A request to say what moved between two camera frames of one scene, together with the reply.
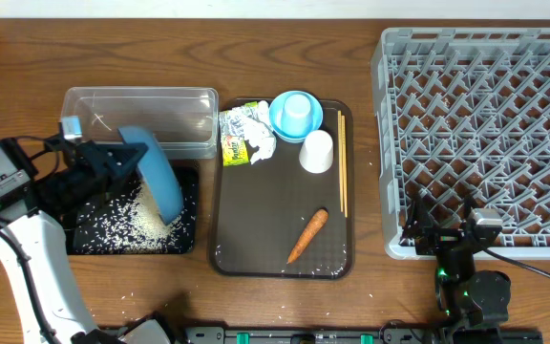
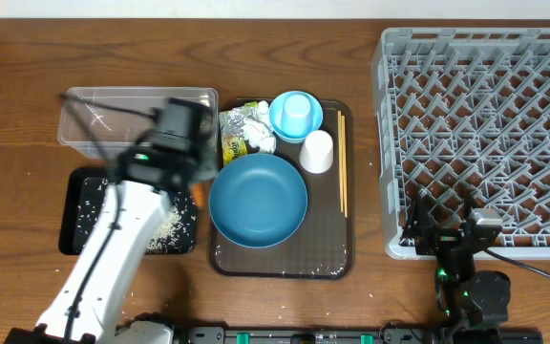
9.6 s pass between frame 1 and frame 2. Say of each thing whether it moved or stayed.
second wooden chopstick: stayed
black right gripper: stayed
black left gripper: moved
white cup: stayed
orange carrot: moved
